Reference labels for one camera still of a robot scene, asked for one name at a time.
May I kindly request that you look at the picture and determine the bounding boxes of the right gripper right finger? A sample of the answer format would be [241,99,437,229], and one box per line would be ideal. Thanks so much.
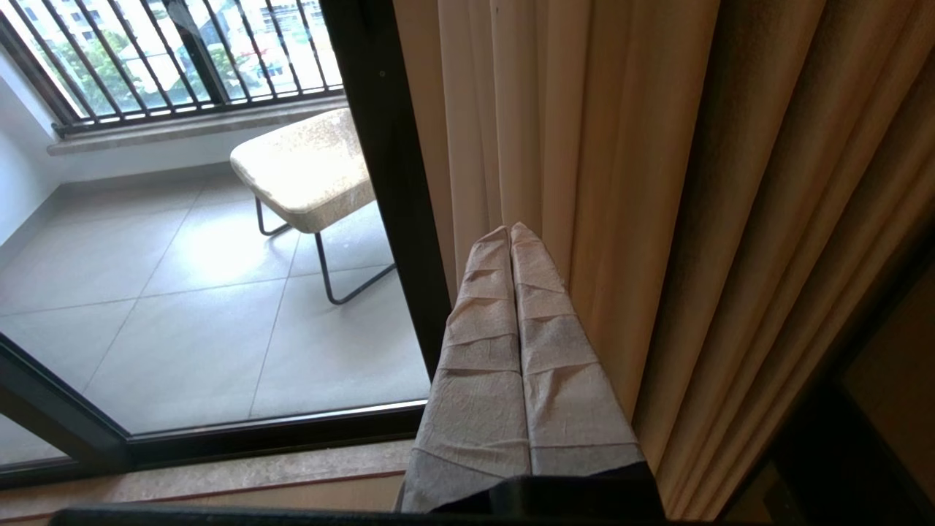
[509,222,647,477]

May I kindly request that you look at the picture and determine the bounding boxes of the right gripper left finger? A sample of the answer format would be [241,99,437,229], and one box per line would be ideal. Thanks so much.
[400,226,532,514]

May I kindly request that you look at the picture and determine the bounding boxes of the black framed glass balcony door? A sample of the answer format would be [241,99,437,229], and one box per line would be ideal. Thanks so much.
[0,0,454,489]

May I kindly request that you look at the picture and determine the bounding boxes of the black metal balcony railing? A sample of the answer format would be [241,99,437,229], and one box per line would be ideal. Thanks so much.
[0,0,346,140]

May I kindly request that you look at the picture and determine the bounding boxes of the beige pleated curtain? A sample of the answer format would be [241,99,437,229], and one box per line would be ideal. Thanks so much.
[392,0,935,521]

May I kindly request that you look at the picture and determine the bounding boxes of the cushioned stool with metal legs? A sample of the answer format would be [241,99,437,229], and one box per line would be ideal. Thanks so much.
[229,107,398,305]

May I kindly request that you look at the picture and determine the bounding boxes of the dark wooden furniture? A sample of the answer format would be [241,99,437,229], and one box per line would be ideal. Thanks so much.
[720,226,935,526]

